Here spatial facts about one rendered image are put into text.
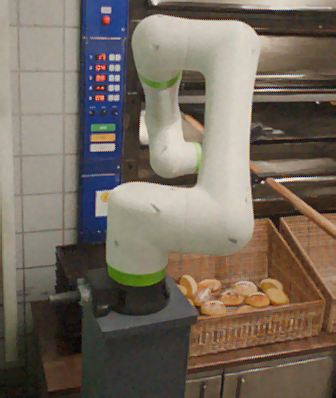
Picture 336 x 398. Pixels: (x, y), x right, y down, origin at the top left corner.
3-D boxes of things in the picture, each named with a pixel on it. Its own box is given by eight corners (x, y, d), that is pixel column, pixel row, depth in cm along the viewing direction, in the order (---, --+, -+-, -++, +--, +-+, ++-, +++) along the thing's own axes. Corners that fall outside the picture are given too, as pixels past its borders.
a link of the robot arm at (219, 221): (256, 250, 111) (266, 10, 130) (169, 243, 112) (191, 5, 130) (248, 264, 124) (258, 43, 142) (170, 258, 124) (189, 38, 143)
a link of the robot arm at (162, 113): (140, 93, 144) (186, 86, 145) (134, 51, 148) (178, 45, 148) (147, 145, 179) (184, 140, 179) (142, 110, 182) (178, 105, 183)
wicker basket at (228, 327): (141, 288, 248) (144, 227, 238) (262, 272, 266) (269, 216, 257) (181, 361, 205) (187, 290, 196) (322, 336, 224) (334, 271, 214)
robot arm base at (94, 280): (55, 331, 114) (55, 303, 112) (41, 291, 127) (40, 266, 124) (181, 309, 123) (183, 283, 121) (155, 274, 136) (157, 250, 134)
